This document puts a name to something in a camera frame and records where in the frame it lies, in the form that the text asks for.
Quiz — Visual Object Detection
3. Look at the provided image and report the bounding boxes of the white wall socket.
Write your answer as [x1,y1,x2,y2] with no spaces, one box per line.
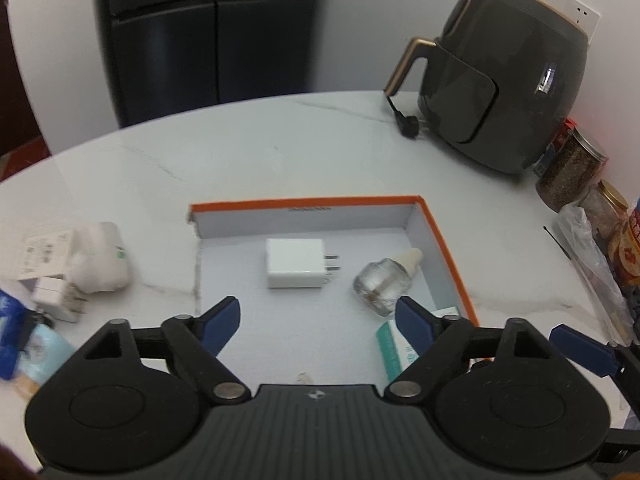
[563,0,601,42]

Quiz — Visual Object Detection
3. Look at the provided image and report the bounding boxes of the black power cord plug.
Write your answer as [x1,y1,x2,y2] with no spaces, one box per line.
[386,96,420,140]

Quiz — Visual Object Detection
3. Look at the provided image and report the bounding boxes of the clear repellent liquid bottle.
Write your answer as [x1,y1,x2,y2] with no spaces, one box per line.
[352,247,423,318]

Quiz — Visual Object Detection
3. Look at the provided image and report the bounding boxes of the white rounded plug adapter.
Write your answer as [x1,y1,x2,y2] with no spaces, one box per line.
[32,276,86,323]

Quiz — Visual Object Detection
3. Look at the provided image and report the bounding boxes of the glass jar dark contents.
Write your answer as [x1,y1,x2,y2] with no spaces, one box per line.
[536,128,608,212]

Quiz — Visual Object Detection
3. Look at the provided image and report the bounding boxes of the teal bandage box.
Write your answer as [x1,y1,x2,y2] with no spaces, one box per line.
[374,304,461,384]

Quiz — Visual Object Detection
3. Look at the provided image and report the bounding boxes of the small white cube charger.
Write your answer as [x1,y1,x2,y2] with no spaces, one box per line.
[266,238,341,288]

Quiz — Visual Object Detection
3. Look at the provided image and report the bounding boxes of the light blue toothpick jar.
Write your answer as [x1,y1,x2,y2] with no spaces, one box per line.
[14,324,75,400]

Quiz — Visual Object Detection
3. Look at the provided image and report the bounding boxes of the clear plastic bag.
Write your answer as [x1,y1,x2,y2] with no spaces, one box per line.
[554,204,639,346]

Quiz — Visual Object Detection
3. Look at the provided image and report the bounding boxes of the glass jar gold lid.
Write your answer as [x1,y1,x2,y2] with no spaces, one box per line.
[578,179,629,245]

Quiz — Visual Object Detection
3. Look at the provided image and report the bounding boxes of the white orange-rimmed box tray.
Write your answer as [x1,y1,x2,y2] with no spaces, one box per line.
[189,195,477,390]

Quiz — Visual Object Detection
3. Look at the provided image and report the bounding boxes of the white mosquito repellent heater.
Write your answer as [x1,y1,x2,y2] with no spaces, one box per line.
[66,222,131,294]

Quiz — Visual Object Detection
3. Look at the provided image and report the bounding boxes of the black four-door refrigerator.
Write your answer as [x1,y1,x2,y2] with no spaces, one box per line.
[96,0,318,127]

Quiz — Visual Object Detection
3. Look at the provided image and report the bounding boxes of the white power adapter box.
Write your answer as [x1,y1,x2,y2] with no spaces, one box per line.
[16,230,77,281]

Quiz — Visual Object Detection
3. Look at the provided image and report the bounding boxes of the red box behind jars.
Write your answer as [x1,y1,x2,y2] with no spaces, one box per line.
[533,118,576,178]

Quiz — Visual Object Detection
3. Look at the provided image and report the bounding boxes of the dark grey air fryer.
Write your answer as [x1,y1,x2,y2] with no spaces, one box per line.
[384,0,589,174]

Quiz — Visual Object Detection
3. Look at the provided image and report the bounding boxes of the blue lid oat jar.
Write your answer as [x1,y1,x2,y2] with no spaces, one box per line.
[610,203,640,287]

